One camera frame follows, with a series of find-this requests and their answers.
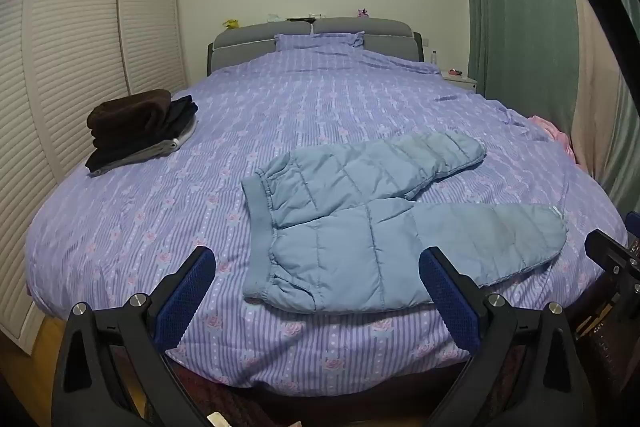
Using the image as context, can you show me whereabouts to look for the black folded clothes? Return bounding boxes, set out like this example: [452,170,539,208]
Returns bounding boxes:
[85,95,199,175]

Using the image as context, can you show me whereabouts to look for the grey bed headboard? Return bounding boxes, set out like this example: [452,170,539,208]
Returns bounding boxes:
[207,17,423,75]

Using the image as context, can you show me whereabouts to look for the bed with purple floral duvet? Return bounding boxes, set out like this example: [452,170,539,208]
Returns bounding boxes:
[25,34,628,398]

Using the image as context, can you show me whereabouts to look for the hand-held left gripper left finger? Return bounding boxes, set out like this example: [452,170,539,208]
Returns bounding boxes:
[51,245,217,427]

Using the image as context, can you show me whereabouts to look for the beige curtain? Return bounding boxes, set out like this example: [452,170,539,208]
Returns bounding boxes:
[570,0,632,188]

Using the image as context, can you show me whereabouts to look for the grey folded garment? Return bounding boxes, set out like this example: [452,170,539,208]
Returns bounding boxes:
[90,119,198,178]

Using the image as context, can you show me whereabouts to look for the purple striped pillow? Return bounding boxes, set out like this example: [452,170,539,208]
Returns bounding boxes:
[274,32,366,52]

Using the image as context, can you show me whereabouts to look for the white louvered wardrobe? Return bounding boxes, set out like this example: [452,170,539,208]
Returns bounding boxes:
[0,0,188,355]

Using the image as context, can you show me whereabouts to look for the brown folded fleece garment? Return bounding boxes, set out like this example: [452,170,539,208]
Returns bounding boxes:
[87,89,173,148]

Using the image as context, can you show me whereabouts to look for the white nightstand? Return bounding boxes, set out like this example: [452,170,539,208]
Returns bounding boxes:
[441,72,478,95]

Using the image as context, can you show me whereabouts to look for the pink cloth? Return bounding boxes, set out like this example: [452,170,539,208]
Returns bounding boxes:
[530,116,576,162]

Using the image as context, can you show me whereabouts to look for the light blue quilted pants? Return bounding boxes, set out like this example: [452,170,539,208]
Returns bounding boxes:
[241,130,567,313]

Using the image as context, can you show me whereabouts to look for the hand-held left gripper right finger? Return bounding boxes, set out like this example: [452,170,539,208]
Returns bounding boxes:
[419,246,598,427]

